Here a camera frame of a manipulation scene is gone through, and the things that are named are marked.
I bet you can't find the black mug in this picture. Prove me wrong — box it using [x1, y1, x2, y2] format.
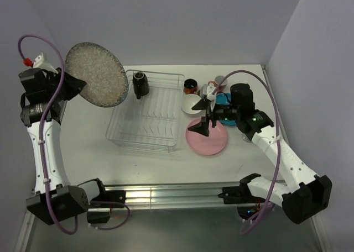
[133, 72, 149, 99]

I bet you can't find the aluminium mounting rail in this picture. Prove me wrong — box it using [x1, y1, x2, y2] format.
[30, 180, 316, 213]

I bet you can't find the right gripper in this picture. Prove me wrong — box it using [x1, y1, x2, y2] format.
[188, 98, 240, 137]

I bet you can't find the blue polka dot plate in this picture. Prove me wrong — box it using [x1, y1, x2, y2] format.
[216, 92, 237, 127]

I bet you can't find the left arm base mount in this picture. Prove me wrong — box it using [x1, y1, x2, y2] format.
[87, 190, 127, 225]

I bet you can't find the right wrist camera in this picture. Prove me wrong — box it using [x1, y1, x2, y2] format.
[200, 83, 217, 111]

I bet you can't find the light blue footed cup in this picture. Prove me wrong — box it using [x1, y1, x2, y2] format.
[241, 134, 252, 143]

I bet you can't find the white bowl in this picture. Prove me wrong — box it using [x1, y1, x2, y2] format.
[181, 94, 202, 117]

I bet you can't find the pink plate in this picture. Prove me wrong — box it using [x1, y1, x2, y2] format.
[185, 118, 228, 155]

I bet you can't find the speckled grey plate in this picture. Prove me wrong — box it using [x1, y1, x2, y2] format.
[65, 42, 129, 108]

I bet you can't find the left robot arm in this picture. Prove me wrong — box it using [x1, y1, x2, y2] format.
[19, 68, 108, 225]

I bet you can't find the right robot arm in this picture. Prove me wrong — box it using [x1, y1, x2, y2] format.
[188, 83, 332, 224]

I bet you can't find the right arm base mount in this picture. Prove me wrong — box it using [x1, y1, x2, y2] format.
[217, 186, 265, 220]

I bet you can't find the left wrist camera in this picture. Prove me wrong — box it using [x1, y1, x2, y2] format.
[23, 52, 58, 74]

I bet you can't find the white wire dish rack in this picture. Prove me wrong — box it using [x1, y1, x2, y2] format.
[106, 69, 185, 152]

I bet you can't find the pink mug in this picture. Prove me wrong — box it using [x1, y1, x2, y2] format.
[208, 76, 228, 92]

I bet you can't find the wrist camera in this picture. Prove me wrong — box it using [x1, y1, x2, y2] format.
[200, 83, 217, 111]
[23, 52, 58, 74]

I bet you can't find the black and orange cup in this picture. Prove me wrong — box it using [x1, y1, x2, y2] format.
[184, 78, 198, 95]

